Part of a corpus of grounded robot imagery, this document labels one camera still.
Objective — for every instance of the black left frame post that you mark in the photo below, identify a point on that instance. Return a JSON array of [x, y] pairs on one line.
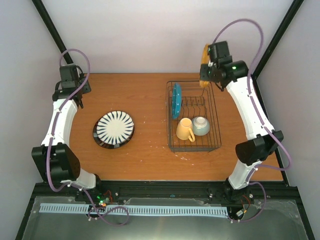
[[43, 13]]

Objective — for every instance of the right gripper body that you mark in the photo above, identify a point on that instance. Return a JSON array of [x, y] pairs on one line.
[[209, 76]]

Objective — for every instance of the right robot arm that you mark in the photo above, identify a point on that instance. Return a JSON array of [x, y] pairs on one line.
[[262, 138]]

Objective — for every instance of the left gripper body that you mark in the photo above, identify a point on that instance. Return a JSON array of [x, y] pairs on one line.
[[86, 88]]

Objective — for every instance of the dark wire dish rack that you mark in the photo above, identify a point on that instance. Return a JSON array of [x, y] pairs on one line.
[[195, 102]]

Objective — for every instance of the dark patterned plate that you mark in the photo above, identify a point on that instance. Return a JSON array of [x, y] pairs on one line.
[[100, 143]]

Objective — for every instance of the black front rail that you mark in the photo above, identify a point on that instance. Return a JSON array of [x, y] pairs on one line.
[[211, 192]]

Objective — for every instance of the pale green ceramic bowl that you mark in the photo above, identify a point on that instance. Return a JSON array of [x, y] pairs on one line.
[[200, 126]]

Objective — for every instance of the white blue striped plate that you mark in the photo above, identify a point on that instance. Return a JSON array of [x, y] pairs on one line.
[[121, 116]]

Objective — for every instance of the black right frame post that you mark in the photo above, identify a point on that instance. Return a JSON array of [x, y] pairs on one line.
[[285, 23]]

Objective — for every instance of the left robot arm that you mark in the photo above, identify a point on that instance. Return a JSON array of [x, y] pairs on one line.
[[54, 158]]

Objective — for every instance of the teal dotted plate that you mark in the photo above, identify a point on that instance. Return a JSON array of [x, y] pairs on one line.
[[176, 100]]

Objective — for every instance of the orange dotted plate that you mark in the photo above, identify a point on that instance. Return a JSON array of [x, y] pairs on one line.
[[204, 68]]

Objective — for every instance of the yellow ceramic mug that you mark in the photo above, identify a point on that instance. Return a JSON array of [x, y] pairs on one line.
[[184, 130]]

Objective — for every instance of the metal front plate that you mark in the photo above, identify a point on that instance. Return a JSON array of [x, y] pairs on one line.
[[275, 220]]

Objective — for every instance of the black frame post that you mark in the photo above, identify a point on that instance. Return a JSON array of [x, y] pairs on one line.
[[43, 13], [285, 23]]

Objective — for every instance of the light blue slotted cable duct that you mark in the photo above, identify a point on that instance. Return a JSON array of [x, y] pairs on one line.
[[139, 210]]

